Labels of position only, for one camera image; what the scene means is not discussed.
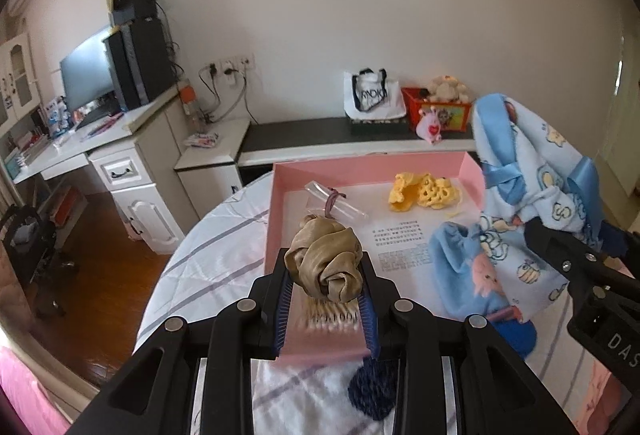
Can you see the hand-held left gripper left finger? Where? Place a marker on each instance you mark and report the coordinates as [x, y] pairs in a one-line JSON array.
[[284, 310]]

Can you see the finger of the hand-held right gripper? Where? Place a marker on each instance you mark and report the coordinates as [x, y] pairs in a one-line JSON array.
[[555, 255], [622, 245]]

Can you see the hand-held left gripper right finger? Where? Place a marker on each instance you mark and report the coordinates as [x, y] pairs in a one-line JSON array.
[[365, 320]]

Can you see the beige satin scrunchie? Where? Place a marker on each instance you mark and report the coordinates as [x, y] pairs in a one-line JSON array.
[[325, 260]]

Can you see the blue printed baby cloth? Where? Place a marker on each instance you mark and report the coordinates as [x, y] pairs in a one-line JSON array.
[[545, 165]]

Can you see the pink box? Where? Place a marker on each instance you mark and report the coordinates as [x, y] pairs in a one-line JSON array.
[[290, 195]]

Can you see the yellow crochet scrunchie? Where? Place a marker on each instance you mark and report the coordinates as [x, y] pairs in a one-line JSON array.
[[425, 192]]

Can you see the pack of cotton swabs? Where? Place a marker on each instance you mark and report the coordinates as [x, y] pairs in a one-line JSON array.
[[330, 315]]

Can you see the navy crochet hat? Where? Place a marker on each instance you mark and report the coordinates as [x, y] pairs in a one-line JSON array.
[[372, 390]]

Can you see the clear plastic tube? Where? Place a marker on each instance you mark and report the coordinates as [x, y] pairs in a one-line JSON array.
[[350, 210]]

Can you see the white side table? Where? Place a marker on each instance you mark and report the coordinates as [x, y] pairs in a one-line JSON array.
[[215, 155]]

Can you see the red toy box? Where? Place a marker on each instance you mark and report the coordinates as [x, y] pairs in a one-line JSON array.
[[452, 117]]

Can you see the black and white low cabinet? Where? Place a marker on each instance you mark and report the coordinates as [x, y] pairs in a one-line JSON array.
[[300, 135]]

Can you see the white desk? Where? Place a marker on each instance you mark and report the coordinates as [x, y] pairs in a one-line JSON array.
[[145, 185]]

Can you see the pink packet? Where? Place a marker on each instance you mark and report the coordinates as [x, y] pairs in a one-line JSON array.
[[202, 140]]

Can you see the beige plush animal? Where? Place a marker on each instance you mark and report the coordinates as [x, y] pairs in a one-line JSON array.
[[447, 90]]

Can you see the white tote bag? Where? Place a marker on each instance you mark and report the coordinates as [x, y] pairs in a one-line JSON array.
[[372, 97]]

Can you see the orange-capped bottle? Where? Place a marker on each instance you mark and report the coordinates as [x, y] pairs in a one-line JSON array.
[[188, 102]]

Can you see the black chair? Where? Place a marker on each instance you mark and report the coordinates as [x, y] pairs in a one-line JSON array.
[[30, 260]]

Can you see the black keyboard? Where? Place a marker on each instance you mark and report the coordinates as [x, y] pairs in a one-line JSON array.
[[97, 117]]

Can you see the black computer tower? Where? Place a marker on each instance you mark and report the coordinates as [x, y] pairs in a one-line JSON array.
[[142, 65]]

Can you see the bottles on desk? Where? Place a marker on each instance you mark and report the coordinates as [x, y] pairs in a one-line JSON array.
[[57, 117]]

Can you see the stack of books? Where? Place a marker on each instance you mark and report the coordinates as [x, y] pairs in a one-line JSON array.
[[25, 150]]

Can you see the black computer monitor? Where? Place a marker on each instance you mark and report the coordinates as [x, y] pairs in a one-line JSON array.
[[87, 75]]

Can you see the black box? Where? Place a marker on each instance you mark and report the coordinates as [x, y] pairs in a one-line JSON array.
[[132, 5]]

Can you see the white glass-door cabinet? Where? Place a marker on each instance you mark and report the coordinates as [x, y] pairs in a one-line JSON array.
[[17, 80]]

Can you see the white wall sockets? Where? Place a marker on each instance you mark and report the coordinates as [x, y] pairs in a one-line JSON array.
[[235, 64]]

